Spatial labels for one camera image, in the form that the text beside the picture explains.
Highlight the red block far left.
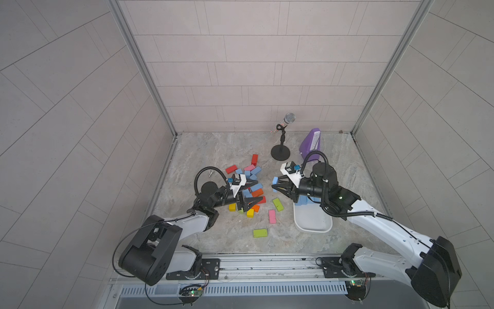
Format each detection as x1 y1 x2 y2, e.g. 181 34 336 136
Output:
225 165 238 174

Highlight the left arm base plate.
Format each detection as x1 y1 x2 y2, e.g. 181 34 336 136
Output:
165 259 221 281

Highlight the red block far upright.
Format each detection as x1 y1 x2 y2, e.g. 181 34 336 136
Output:
251 154 259 166

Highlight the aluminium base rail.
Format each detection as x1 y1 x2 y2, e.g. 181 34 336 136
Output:
109 252 431 285

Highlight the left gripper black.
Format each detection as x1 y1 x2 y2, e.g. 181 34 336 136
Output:
209 179 260 215

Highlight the silver microphone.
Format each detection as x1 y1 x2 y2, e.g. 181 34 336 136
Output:
276 113 296 131

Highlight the pink block in pile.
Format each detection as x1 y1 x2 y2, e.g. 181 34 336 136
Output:
244 164 255 171

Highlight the green block by pink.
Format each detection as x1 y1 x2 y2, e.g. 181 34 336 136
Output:
272 198 284 212

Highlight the purple metronome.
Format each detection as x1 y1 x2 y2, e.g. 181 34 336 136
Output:
299 128 321 159

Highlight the circuit board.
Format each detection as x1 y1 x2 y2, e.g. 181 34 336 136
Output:
179 284 204 302
345 280 369 302

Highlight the blue block pile top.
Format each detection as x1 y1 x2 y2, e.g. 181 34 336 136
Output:
251 166 262 175

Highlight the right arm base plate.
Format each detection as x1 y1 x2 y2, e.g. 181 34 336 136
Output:
315 257 376 280

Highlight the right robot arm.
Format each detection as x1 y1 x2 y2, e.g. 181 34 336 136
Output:
273 162 463 308

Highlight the green block front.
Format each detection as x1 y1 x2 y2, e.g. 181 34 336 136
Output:
253 229 268 238

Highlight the orange block short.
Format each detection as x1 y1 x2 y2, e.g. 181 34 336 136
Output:
252 189 264 198

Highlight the black microphone stand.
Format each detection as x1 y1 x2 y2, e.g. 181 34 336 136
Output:
271 124 290 162

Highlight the pink block lower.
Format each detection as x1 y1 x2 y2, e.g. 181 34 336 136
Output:
268 210 277 224

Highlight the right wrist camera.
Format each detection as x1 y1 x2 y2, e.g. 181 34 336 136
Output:
280 161 304 188

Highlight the right circuit board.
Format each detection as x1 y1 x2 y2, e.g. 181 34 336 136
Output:
345 280 369 302

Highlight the white plastic tray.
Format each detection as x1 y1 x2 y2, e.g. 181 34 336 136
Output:
293 202 333 234

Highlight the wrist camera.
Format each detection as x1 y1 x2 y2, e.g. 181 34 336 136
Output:
228 174 247 197
280 161 304 188

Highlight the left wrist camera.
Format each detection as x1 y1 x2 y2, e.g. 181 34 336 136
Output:
228 174 247 197

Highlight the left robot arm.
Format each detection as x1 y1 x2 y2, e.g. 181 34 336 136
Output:
113 166 262 286

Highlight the left circuit board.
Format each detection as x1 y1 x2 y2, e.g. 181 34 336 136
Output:
179 284 204 302

